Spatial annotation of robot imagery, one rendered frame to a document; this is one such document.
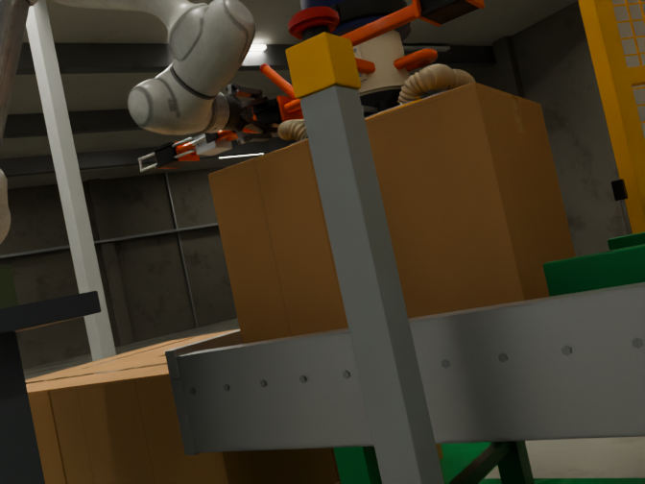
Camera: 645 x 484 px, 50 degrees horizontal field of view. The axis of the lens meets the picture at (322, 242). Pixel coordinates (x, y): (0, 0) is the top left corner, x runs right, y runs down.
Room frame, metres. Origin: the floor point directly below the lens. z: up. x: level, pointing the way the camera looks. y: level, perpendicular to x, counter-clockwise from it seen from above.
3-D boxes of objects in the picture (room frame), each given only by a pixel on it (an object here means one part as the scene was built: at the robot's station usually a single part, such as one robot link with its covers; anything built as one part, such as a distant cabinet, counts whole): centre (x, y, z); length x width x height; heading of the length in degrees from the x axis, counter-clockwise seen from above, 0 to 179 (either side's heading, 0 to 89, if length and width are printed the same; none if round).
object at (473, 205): (1.44, -0.15, 0.75); 0.60 x 0.40 x 0.40; 57
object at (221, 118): (1.40, 0.18, 1.07); 0.09 x 0.06 x 0.09; 56
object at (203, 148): (1.71, 0.22, 1.07); 0.07 x 0.07 x 0.04; 56
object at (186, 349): (1.65, 0.15, 0.58); 0.70 x 0.03 x 0.06; 146
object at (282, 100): (1.59, 0.04, 1.08); 0.10 x 0.08 x 0.06; 146
